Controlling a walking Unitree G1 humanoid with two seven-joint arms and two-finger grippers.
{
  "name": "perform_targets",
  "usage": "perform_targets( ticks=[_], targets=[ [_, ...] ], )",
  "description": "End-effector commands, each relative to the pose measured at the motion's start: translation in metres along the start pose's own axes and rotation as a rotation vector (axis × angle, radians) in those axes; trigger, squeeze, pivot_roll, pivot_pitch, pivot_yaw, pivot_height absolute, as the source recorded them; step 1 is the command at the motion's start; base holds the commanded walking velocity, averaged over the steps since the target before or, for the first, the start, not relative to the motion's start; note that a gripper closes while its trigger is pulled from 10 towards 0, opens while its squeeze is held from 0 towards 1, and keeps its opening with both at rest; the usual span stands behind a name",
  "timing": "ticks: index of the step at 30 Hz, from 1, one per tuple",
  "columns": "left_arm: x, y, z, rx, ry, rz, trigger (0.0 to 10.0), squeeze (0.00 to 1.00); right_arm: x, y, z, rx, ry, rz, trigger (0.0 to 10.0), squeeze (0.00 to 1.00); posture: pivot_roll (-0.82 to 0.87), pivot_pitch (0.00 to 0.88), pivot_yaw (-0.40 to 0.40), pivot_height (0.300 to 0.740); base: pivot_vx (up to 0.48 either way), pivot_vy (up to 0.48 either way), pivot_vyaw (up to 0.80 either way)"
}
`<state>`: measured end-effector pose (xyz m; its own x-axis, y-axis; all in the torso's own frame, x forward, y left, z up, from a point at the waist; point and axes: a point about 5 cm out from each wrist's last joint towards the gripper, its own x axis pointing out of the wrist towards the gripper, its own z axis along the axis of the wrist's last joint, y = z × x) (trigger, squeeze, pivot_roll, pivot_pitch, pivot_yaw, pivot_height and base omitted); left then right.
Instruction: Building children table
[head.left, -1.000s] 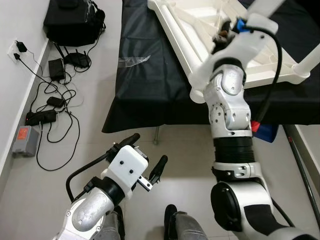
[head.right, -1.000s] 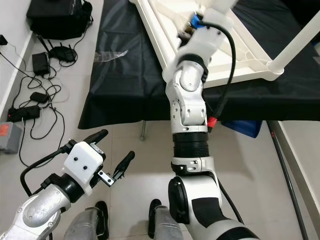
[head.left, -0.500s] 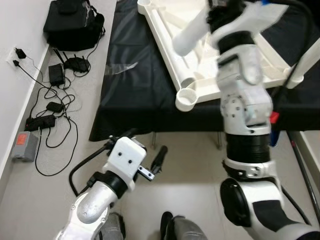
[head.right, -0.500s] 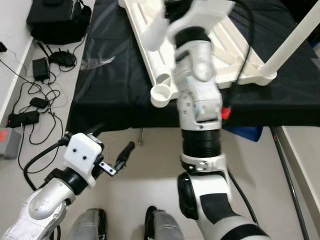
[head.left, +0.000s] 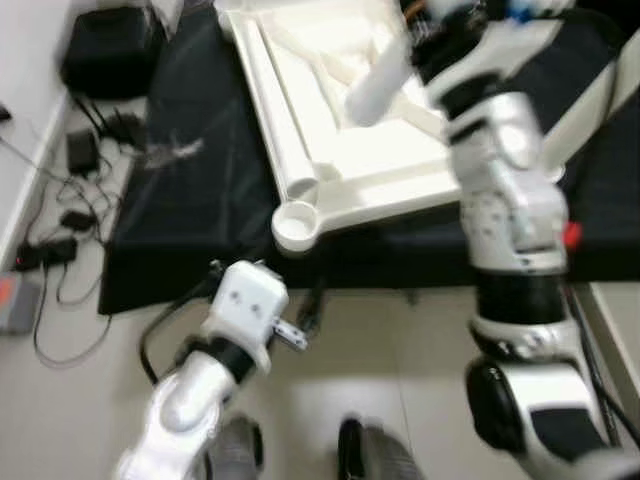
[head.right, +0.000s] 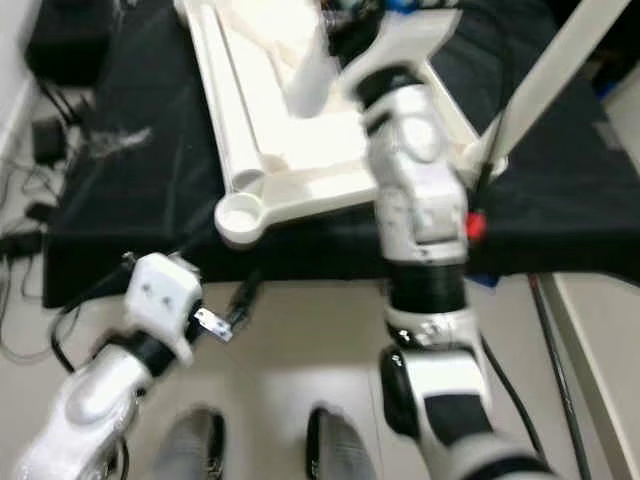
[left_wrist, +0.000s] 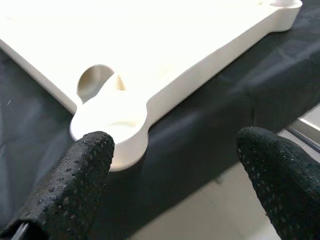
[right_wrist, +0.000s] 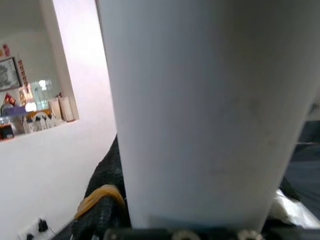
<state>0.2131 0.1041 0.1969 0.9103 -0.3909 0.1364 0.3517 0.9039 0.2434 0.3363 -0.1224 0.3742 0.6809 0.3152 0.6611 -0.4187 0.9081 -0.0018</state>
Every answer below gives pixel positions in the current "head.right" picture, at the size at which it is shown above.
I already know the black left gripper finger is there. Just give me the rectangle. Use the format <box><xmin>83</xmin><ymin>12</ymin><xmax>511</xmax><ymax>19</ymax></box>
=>
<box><xmin>227</xmin><ymin>270</ymin><xmax>262</xmax><ymax>327</ymax></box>

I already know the white plastic table top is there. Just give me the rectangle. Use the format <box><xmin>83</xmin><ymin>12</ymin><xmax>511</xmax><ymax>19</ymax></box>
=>
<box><xmin>175</xmin><ymin>0</ymin><xmax>511</xmax><ymax>249</ymax></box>

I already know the black tablecloth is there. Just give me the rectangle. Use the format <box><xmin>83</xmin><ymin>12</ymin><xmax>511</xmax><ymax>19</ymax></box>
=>
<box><xmin>45</xmin><ymin>0</ymin><xmax>640</xmax><ymax>306</ymax></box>

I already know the grey robot right leg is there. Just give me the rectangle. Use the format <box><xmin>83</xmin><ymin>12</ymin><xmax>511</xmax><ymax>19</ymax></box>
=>
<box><xmin>305</xmin><ymin>405</ymin><xmax>381</xmax><ymax>480</ymax></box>

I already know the clear tape strip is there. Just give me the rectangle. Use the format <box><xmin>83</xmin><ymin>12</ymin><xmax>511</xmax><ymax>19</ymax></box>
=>
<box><xmin>85</xmin><ymin>125</ymin><xmax>156</xmax><ymax>159</ymax></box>

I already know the small black power adapter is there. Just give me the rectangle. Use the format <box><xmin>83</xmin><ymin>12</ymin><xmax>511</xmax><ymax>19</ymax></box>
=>
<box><xmin>25</xmin><ymin>203</ymin><xmax>56</xmax><ymax>223</ymax></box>

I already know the blue dustpan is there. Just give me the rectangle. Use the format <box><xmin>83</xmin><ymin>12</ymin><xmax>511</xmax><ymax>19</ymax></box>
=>
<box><xmin>470</xmin><ymin>270</ymin><xmax>501</xmax><ymax>291</ymax></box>

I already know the black square case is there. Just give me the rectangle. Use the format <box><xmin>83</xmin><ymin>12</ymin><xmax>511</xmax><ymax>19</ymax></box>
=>
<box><xmin>25</xmin><ymin>0</ymin><xmax>101</xmax><ymax>86</ymax></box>

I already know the black router with antennas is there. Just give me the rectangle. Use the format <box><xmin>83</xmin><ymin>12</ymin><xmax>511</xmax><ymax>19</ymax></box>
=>
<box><xmin>40</xmin><ymin>85</ymin><xmax>91</xmax><ymax>131</ymax></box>

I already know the long black floor pole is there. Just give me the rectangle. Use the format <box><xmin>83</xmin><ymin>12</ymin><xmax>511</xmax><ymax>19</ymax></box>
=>
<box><xmin>530</xmin><ymin>275</ymin><xmax>586</xmax><ymax>480</ymax></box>

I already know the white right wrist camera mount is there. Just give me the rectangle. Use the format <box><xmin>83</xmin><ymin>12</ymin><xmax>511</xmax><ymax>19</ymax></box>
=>
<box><xmin>335</xmin><ymin>0</ymin><xmax>461</xmax><ymax>96</ymax></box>

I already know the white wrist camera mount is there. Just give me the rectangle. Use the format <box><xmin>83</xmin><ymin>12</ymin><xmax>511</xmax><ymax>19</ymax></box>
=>
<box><xmin>125</xmin><ymin>252</ymin><xmax>203</xmax><ymax>363</ymax></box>
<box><xmin>335</xmin><ymin>0</ymin><xmax>461</xmax><ymax>96</ymax></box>

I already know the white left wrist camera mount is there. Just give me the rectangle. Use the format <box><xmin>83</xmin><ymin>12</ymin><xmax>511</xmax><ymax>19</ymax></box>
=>
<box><xmin>125</xmin><ymin>252</ymin><xmax>203</xmax><ymax>363</ymax></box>

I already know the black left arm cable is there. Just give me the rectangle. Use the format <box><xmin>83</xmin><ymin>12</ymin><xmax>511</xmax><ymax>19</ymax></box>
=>
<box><xmin>50</xmin><ymin>255</ymin><xmax>136</xmax><ymax>371</ymax></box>

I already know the black floor cable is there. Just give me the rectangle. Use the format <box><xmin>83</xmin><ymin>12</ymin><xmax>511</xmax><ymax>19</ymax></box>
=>
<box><xmin>0</xmin><ymin>150</ymin><xmax>81</xmax><ymax>366</ymax></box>

